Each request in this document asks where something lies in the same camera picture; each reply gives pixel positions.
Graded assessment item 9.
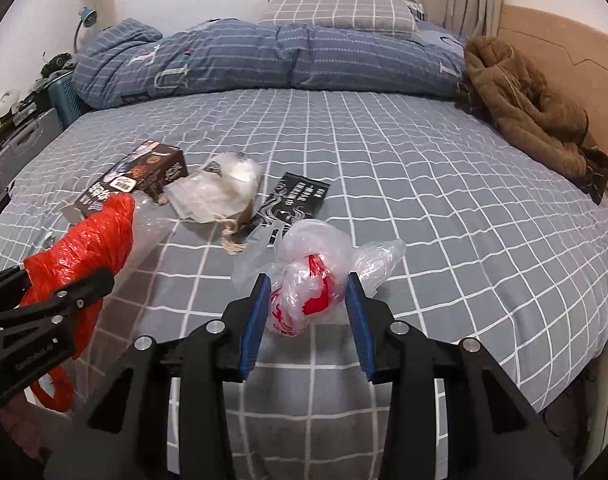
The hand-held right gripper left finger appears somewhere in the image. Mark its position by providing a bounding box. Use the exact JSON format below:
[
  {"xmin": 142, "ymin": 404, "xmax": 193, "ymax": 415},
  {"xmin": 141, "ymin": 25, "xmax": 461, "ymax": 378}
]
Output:
[{"xmin": 44, "ymin": 274, "xmax": 272, "ymax": 480}]

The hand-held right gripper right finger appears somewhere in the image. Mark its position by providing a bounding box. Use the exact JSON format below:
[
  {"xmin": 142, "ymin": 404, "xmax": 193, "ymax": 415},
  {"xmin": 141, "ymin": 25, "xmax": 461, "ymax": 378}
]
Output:
[{"xmin": 346, "ymin": 272, "xmax": 574, "ymax": 480}]

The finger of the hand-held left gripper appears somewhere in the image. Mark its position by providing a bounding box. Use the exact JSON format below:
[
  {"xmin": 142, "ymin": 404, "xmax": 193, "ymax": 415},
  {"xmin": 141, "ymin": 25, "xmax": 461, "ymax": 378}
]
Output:
[
  {"xmin": 0, "ymin": 266, "xmax": 32, "ymax": 311},
  {"xmin": 0, "ymin": 267, "xmax": 116, "ymax": 332}
]

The red plastic bag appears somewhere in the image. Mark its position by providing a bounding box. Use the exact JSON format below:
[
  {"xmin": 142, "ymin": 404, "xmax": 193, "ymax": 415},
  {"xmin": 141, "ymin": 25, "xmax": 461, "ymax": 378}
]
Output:
[{"xmin": 21, "ymin": 192, "xmax": 137, "ymax": 413}]

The clear red-printed plastic bag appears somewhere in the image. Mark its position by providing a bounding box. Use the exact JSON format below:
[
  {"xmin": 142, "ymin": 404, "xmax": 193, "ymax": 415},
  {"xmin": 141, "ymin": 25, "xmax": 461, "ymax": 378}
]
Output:
[{"xmin": 232, "ymin": 219, "xmax": 407, "ymax": 341}]

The black printed packet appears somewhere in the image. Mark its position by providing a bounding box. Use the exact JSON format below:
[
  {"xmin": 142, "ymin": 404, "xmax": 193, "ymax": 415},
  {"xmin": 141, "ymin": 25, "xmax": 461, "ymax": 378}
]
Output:
[{"xmin": 246, "ymin": 171, "xmax": 331, "ymax": 248}]

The brown snack wrapper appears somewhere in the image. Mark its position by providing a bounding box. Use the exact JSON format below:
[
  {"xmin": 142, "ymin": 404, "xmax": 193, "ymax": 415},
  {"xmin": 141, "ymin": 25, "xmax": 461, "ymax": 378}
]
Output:
[{"xmin": 61, "ymin": 141, "xmax": 187, "ymax": 223}]

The brown twine piece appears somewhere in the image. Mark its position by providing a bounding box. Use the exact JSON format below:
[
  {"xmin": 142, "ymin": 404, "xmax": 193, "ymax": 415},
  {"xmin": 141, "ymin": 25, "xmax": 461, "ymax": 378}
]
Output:
[{"xmin": 216, "ymin": 212, "xmax": 255, "ymax": 256}]

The grey storage box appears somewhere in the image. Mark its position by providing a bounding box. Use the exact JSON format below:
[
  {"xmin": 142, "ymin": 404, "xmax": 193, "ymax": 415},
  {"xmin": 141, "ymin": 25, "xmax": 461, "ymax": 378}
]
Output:
[{"xmin": 0, "ymin": 107, "xmax": 65, "ymax": 198}]

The grey checked bed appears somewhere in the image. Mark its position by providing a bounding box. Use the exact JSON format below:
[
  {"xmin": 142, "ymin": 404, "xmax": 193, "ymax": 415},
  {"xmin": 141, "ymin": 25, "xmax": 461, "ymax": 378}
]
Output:
[{"xmin": 0, "ymin": 87, "xmax": 608, "ymax": 480}]

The assorted clutter pile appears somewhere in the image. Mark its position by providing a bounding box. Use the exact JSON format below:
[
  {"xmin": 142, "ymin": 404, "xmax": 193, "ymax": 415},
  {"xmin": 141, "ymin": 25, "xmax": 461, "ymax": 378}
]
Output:
[{"xmin": 0, "ymin": 52, "xmax": 77, "ymax": 141}]

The blue patterned pillow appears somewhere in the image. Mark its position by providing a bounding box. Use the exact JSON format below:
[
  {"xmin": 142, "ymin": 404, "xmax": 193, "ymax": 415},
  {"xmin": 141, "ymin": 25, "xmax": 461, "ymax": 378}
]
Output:
[{"xmin": 73, "ymin": 17, "xmax": 469, "ymax": 109}]

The blue desk lamp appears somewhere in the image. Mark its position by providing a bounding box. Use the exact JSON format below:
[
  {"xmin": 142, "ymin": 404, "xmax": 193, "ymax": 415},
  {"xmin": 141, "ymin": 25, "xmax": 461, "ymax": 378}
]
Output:
[{"xmin": 73, "ymin": 6, "xmax": 99, "ymax": 56}]

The brown fleece jacket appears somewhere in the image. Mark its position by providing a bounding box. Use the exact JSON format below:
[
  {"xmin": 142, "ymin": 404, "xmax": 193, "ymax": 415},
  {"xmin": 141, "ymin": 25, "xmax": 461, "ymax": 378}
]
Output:
[{"xmin": 464, "ymin": 36, "xmax": 608, "ymax": 205}]

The grey checked pillow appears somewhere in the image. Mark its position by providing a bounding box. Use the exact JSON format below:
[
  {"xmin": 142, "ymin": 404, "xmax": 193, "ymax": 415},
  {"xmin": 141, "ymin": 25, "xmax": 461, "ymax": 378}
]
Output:
[{"xmin": 258, "ymin": 0, "xmax": 419, "ymax": 38}]

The wooden headboard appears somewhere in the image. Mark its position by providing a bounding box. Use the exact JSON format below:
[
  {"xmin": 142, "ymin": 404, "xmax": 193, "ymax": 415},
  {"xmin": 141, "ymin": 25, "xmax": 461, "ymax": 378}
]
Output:
[{"xmin": 498, "ymin": 4, "xmax": 608, "ymax": 241}]

